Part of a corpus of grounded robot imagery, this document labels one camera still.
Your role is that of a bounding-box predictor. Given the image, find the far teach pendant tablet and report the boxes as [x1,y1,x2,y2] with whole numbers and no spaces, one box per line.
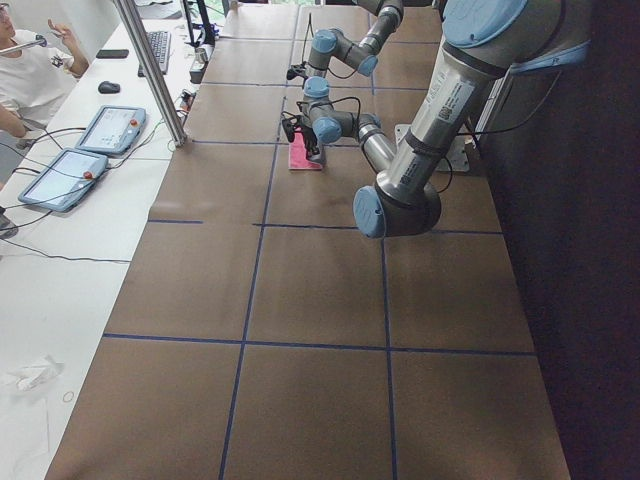
[76,105,146,155]

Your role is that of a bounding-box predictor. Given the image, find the black smartphone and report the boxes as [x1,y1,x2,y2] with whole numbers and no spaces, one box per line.
[96,49,129,59]

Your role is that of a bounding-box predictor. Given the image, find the black keyboard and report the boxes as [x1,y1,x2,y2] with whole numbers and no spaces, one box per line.
[147,31,171,75]

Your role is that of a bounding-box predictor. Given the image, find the black computer mouse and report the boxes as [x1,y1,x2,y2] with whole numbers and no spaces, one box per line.
[98,81,121,95]

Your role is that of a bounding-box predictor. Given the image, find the aluminium frame post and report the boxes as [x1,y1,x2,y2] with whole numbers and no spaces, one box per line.
[114,0,187,147]

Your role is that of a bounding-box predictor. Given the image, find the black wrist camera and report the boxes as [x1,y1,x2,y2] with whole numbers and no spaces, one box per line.
[280,111,303,143]

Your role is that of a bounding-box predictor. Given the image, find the teach pendant tablet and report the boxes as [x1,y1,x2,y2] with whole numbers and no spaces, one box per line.
[18,148,108,212]
[76,105,146,155]

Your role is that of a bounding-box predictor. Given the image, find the upper orange black connector box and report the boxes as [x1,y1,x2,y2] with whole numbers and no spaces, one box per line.
[179,90,196,112]

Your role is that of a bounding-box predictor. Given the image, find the crumpled white tissue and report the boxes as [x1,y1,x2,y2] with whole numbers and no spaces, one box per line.
[1,355,65,394]

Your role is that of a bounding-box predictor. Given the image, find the near teach pendant tablet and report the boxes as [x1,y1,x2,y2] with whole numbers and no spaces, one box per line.
[18,148,108,212]

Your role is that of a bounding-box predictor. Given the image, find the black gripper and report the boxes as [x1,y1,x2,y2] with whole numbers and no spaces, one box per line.
[286,61,308,81]
[296,115,320,157]

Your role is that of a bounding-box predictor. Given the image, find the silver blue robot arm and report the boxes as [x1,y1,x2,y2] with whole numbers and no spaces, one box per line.
[283,1,593,238]
[286,0,404,81]

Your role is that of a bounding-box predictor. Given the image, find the person in white shirt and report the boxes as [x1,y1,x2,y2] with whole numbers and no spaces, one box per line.
[0,0,90,239]

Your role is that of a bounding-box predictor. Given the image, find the pink towel white edge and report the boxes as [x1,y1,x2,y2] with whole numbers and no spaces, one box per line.
[288,132,325,171]

